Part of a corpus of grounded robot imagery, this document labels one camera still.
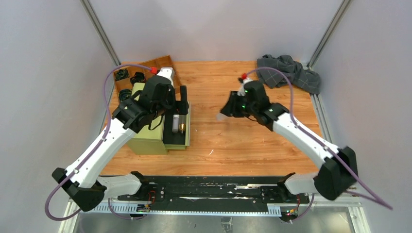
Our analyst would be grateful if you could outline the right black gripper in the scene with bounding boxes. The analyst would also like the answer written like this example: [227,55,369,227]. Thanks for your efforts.
[221,91,257,118]

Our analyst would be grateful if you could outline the clear gold-cap bottle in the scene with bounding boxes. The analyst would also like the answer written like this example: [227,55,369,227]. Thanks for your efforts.
[178,115,187,133]

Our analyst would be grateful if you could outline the white tube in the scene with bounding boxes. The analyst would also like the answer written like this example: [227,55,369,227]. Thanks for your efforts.
[172,115,179,133]

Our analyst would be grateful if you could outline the green drawer box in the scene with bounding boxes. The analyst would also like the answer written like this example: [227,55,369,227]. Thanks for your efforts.
[126,83,191,156]

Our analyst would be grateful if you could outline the small black-cap bottle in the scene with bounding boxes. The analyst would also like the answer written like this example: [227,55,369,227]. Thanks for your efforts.
[216,113,229,121]

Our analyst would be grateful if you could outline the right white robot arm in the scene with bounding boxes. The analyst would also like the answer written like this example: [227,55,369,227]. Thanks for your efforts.
[220,79,358,202]

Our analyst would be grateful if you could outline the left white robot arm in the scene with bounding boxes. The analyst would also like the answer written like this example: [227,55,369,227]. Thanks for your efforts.
[52,75,189,212]

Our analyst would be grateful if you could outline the brown compartment tray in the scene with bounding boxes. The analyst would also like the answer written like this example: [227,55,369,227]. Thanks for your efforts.
[112,55,182,96]

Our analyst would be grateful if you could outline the grey checked cloth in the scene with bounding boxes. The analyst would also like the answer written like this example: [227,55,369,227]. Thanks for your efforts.
[257,54,321,95]

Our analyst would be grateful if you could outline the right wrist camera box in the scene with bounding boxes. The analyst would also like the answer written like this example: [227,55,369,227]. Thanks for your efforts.
[237,77,253,97]

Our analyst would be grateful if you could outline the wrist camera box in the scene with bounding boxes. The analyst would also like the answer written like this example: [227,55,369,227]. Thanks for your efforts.
[157,67,175,86]
[237,77,253,97]

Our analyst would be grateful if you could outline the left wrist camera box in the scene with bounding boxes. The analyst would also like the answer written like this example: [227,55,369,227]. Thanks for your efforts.
[157,67,175,86]

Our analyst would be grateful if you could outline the black hair tie bundle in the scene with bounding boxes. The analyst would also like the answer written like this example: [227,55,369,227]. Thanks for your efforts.
[118,89,133,102]
[130,72,146,86]
[115,69,130,82]

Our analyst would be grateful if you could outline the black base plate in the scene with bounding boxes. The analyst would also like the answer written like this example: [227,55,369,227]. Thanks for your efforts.
[115,176,310,213]

